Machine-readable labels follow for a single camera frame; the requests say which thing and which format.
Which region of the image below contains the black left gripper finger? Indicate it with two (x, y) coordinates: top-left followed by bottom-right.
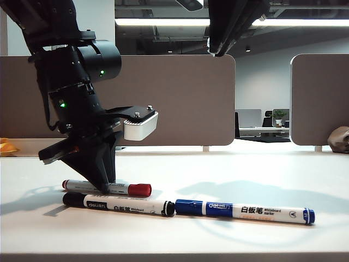
(61, 135), (112, 193)
(110, 130), (117, 183)

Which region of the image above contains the wide brown desk divider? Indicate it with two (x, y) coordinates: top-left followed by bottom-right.
(0, 55), (237, 147)

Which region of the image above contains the black office chair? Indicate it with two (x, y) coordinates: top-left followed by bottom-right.
(262, 110), (274, 128)

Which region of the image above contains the blue whiteboard marker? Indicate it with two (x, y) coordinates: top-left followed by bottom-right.
(174, 199), (316, 226)

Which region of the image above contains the small potted green plant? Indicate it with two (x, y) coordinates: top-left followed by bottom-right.
(272, 109), (288, 128)

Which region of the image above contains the grey cable tray lid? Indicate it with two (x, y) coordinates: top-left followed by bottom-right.
(16, 138), (69, 158)

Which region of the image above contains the white background desk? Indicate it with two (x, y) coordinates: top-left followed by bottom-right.
(239, 127), (291, 138)

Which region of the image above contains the narrow brown desk divider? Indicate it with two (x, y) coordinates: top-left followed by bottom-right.
(290, 53), (349, 147)

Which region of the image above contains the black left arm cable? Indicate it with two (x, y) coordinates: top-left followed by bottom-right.
(34, 54), (61, 132)

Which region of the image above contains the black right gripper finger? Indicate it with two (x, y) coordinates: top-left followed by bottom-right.
(222, 0), (271, 57)
(207, 0), (248, 57)

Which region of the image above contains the long ceiling light strip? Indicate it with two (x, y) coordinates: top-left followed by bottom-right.
(115, 17), (349, 27)

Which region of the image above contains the brown crumpled object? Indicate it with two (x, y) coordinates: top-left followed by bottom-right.
(328, 126), (349, 153)

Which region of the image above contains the yellow crumpled cloth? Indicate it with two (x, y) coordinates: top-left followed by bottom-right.
(0, 138), (22, 157)

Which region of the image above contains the grey background desk partition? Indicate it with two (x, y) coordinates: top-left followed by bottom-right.
(236, 109), (263, 128)

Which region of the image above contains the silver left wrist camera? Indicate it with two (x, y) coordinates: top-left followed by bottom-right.
(107, 104), (159, 142)

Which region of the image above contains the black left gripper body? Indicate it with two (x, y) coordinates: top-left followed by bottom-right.
(38, 109), (122, 165)

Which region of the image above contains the red whiteboard marker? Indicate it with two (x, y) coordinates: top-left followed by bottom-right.
(61, 178), (153, 198)

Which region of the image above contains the black whiteboard marker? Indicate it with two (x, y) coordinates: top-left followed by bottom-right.
(62, 192), (176, 218)

